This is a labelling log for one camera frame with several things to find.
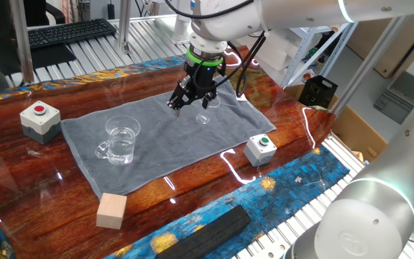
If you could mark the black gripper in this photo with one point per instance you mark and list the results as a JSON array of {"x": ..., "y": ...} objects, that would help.
[{"x": 201, "y": 77}]

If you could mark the clear glass mug with water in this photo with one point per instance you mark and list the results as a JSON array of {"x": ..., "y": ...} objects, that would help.
[{"x": 120, "y": 147}]

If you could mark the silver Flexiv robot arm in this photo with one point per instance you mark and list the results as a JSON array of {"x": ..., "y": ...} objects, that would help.
[{"x": 390, "y": 162}]

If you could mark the empty clear plastic cup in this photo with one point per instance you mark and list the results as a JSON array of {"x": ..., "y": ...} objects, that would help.
[{"x": 203, "y": 117}]

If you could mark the grey towel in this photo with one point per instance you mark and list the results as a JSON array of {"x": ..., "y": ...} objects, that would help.
[{"x": 164, "y": 144}]

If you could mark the white stand base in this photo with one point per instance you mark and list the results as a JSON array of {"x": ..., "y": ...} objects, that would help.
[{"x": 173, "y": 32}]

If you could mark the green push button box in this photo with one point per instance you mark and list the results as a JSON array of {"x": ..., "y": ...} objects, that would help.
[{"x": 259, "y": 151}]

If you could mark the white flat boxes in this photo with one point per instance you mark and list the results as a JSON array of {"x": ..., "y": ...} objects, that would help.
[{"x": 275, "y": 50}]

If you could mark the black power adapter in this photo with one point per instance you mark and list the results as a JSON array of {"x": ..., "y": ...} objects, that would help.
[{"x": 111, "y": 11}]

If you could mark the black plastic crate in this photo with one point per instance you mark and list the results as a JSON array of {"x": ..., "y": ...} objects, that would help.
[{"x": 318, "y": 91}]

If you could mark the blue starry tablecloth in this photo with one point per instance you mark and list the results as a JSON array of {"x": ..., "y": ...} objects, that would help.
[{"x": 282, "y": 187}]

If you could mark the black foam block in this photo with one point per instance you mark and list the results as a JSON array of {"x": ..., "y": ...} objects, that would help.
[{"x": 203, "y": 237}]

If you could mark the light wooden cube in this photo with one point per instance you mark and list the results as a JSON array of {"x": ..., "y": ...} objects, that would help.
[{"x": 111, "y": 212}]

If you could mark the black keyboard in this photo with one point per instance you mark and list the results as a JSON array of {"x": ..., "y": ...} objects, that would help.
[{"x": 70, "y": 32}]

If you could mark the black desk mat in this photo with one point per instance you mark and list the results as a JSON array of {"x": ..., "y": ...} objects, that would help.
[{"x": 54, "y": 55}]

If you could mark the red push button box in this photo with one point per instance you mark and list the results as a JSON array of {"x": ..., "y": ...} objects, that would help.
[{"x": 40, "y": 124}]

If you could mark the brown cardboard box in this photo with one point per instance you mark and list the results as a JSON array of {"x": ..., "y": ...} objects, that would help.
[{"x": 354, "y": 133}]

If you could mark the black office chair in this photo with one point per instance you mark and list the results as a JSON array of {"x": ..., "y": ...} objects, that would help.
[{"x": 54, "y": 12}]

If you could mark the brown board panel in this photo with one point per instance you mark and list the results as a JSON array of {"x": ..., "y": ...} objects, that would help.
[{"x": 390, "y": 46}]

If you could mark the grey plastic bin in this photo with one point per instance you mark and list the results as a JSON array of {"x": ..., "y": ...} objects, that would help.
[{"x": 401, "y": 97}]

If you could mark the aluminium frame post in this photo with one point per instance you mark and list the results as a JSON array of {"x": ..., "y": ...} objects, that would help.
[
  {"x": 368, "y": 64},
  {"x": 22, "y": 43},
  {"x": 124, "y": 25}
]

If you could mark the white metal shelf frame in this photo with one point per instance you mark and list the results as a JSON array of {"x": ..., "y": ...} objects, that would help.
[{"x": 302, "y": 54}]

